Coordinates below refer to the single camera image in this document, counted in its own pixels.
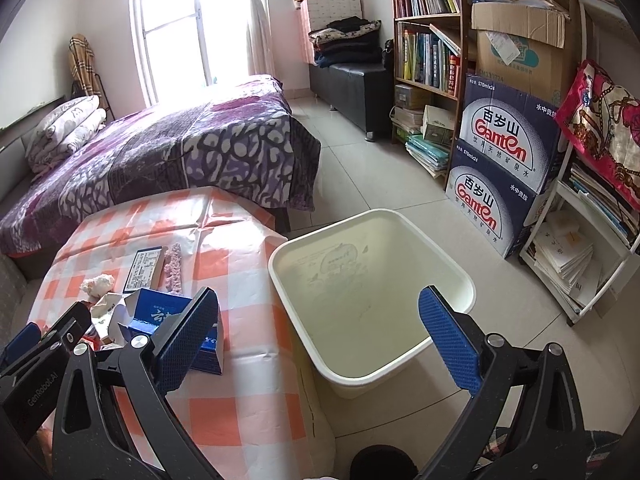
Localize blue ganten carton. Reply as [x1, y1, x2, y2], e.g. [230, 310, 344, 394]
[459, 75, 567, 194]
[446, 141, 549, 259]

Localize white plastic trash bin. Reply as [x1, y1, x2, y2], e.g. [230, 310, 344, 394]
[268, 209, 476, 399]

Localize wooden bookshelf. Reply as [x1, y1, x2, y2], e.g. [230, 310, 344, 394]
[390, 0, 474, 179]

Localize purple patterned bed blanket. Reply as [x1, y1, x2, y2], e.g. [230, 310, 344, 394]
[1, 75, 321, 258]

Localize white metal shelf rack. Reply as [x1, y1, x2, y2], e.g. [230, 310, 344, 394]
[518, 0, 639, 324]

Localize crumpled white tissue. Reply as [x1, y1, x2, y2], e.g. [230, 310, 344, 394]
[80, 273, 115, 301]

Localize blue torn paper box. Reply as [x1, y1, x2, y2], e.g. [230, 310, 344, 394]
[107, 287, 224, 375]

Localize folded floral quilt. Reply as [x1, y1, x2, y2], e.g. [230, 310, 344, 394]
[25, 96, 106, 179]

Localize upper blue Ganten carton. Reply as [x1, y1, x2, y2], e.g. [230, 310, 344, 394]
[459, 75, 567, 194]

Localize plaid cloth on rack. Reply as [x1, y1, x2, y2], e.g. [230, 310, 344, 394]
[68, 34, 107, 110]

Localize window with white frame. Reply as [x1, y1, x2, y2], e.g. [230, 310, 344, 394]
[129, 0, 250, 105]

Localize lower blue Ganten carton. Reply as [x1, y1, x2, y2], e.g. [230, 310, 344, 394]
[446, 141, 549, 259]

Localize red floral blanket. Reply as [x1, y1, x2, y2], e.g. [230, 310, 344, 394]
[555, 60, 640, 209]

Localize brown cardboard box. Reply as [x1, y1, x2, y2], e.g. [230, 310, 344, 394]
[471, 0, 580, 106]

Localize orange checkered tablecloth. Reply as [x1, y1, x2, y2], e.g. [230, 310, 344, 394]
[27, 188, 335, 479]

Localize black leather bench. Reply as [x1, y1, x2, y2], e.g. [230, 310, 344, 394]
[308, 63, 394, 141]

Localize pile of folded clothes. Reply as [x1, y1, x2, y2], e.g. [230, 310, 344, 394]
[308, 16, 382, 68]

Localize white storage drawer box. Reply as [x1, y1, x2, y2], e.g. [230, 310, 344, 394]
[298, 0, 362, 36]

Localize dark blue flat box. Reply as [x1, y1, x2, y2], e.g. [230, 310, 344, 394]
[122, 246, 166, 294]

